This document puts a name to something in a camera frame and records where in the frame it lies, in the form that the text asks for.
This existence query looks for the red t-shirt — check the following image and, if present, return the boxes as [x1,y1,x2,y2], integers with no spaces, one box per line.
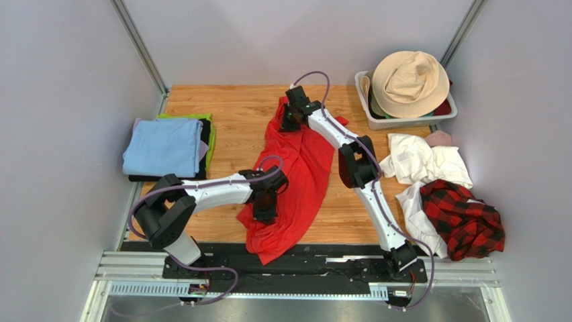
[236,96,336,265]

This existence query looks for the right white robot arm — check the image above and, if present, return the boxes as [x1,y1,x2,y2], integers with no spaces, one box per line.
[281,85,418,275]

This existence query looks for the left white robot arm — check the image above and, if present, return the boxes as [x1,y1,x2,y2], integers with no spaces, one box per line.
[130,166,289,266]

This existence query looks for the folded black garment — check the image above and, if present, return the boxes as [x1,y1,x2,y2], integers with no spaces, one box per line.
[128,117,213,183]

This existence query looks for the folded lime green shorts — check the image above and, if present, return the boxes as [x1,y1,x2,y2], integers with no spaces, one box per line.
[157,113,216,170]

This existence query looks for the white perforated plastic basket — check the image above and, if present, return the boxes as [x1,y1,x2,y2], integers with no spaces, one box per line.
[354,70,458,130]

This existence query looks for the beige bucket hat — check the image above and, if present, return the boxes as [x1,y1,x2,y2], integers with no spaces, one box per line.
[372,51,450,117]

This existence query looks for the folded light blue shirt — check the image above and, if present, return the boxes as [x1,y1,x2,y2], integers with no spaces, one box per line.
[122,117,203,178]

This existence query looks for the white crumpled shirt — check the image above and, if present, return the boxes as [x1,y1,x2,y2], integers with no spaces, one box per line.
[379,133,473,258]

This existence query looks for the teal garment in basket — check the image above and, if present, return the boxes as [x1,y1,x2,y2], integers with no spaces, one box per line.
[383,111,434,119]

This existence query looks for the pink garment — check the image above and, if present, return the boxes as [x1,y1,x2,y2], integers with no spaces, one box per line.
[424,130,453,148]

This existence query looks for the dark red garment in basket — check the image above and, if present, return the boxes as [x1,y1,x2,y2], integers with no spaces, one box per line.
[432,98,452,117]

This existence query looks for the red black plaid shirt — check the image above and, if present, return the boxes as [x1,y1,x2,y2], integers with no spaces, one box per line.
[420,179,506,262]

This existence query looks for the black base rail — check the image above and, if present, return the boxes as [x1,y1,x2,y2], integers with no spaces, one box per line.
[120,241,430,296]

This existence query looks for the aluminium frame rail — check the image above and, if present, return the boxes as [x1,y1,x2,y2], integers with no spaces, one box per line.
[81,244,511,321]

